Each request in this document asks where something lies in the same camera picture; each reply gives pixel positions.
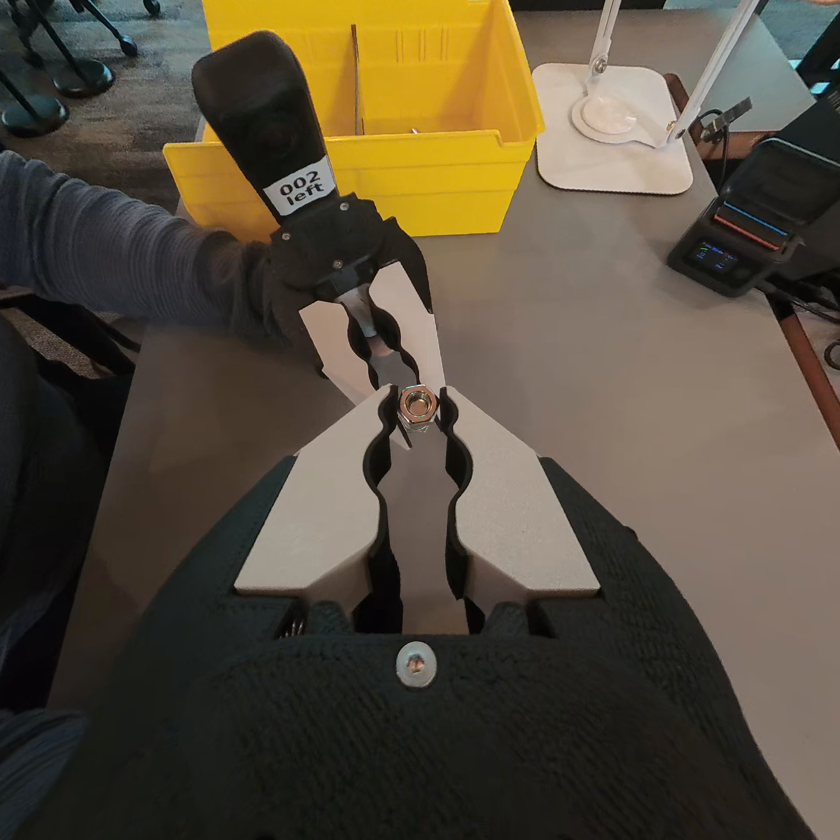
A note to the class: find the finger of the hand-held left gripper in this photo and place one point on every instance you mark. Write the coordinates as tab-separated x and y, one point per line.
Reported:
331	341
417	321

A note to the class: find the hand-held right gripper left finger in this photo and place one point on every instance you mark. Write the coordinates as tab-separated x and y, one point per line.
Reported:
315	525

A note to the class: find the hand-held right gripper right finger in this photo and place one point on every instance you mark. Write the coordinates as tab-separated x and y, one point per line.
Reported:
525	525

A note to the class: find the steel hex bolt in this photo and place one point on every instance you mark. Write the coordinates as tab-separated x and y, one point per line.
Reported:
415	403

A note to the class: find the steel hex nut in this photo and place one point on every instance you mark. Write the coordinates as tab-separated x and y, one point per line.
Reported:
417	428

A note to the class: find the yellow plastic bin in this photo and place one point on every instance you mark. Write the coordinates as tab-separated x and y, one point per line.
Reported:
433	190

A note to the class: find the person's right forearm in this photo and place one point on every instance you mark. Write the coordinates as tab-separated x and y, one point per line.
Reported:
36	761

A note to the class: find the person's left forearm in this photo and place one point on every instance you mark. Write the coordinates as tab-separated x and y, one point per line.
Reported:
131	249

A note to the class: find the white clipboard stand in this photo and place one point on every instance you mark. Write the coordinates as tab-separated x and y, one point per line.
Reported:
617	157

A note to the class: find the grey fabric chair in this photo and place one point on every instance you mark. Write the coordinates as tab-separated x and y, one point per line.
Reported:
59	331

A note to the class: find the person's legs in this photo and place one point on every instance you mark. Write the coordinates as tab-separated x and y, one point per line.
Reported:
39	499

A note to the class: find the black office chair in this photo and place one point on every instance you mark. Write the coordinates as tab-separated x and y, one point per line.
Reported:
128	39

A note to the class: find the black round stand base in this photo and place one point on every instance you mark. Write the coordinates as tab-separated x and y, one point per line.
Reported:
82	80
33	115

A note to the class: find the black charging case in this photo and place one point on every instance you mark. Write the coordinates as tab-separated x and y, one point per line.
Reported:
741	229

